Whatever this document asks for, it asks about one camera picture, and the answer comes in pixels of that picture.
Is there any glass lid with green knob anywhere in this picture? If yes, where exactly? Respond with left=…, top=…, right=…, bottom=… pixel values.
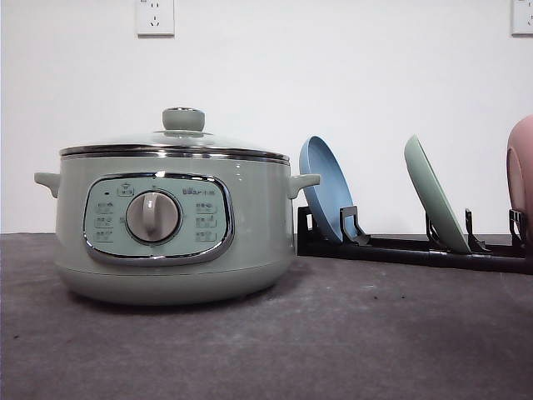
left=59, top=107, right=290, bottom=164

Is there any green plate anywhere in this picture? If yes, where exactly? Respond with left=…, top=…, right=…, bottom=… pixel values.
left=404, top=135, right=471, bottom=254

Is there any blue plate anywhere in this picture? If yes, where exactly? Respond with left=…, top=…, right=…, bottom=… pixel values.
left=299, top=135, right=356, bottom=240

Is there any green electric steamer pot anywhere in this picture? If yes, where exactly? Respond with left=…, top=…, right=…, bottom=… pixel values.
left=35, top=154, right=321, bottom=306

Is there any grey table mat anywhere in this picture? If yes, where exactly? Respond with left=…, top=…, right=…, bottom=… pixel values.
left=0, top=232, right=533, bottom=400

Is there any pink bowl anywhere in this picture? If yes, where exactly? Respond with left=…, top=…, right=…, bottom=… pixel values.
left=506, top=115, right=533, bottom=226

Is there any black dish rack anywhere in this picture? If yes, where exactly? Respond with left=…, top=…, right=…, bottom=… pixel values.
left=297, top=206, right=533, bottom=275

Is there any white wall socket left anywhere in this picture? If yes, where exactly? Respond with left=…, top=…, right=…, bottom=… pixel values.
left=134, top=0, right=176, bottom=40

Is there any white wall socket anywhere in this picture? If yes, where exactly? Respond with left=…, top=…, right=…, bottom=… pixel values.
left=134, top=0, right=176, bottom=40
left=511, top=0, right=533, bottom=38

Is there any white wall socket right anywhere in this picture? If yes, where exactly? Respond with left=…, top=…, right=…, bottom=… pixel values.
left=511, top=0, right=533, bottom=38

